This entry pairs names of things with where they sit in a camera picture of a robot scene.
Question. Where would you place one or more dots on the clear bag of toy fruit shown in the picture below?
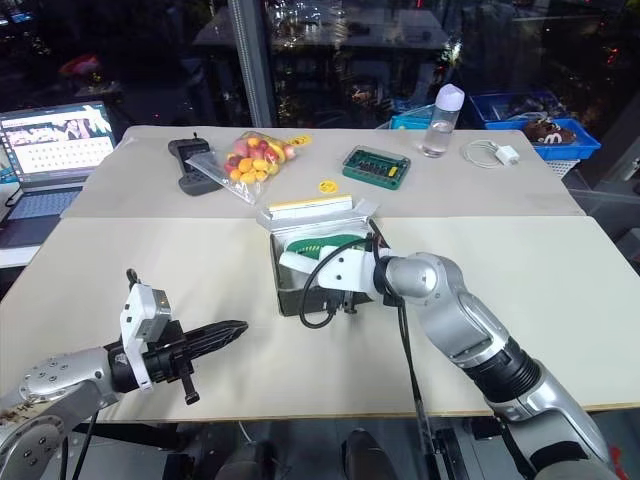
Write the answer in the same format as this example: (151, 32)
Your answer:
(250, 160)

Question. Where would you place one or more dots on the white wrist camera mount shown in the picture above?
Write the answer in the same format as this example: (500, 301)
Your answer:
(137, 310)
(345, 272)

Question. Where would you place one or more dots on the small blue plastic bin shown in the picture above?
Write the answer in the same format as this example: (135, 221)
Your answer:
(412, 120)

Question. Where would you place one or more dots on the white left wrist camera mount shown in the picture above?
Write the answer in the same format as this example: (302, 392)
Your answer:
(137, 310)

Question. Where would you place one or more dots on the grey window frame pillar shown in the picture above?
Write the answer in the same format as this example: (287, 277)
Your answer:
(252, 60)

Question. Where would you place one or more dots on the green screwdriver bit case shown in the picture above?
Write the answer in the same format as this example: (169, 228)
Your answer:
(376, 167)

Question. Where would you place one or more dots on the black handheld controller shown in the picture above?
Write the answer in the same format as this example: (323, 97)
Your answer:
(192, 155)

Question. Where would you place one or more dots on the brown plush toy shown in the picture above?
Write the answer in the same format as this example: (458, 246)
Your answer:
(547, 132)

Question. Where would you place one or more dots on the large blue plastic bin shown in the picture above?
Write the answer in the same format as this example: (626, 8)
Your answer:
(585, 145)

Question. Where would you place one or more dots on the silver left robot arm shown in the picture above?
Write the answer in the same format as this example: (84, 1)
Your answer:
(60, 380)

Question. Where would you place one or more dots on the white plastic crate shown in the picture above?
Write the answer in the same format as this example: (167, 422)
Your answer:
(562, 167)

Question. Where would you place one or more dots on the white shoe with green sole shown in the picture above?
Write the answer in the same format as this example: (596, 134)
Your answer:
(300, 262)

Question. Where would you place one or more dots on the dark green shoebox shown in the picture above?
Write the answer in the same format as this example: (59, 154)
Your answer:
(290, 300)

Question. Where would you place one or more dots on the clear water bottle white cap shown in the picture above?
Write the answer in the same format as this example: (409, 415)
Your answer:
(442, 125)

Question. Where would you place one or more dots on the open laptop computer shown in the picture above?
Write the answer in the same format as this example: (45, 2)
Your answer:
(55, 145)

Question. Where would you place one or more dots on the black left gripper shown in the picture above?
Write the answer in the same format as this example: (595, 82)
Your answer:
(167, 360)

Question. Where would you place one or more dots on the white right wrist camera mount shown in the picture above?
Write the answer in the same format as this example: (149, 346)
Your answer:
(345, 272)

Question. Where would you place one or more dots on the round yellow sticker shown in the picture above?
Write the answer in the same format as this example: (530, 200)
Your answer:
(327, 186)

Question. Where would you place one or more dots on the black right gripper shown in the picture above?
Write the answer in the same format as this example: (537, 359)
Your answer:
(350, 299)

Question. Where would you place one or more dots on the yellow paper tag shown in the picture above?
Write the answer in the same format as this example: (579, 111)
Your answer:
(300, 140)

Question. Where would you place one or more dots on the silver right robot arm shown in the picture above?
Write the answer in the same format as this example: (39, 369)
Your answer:
(460, 320)

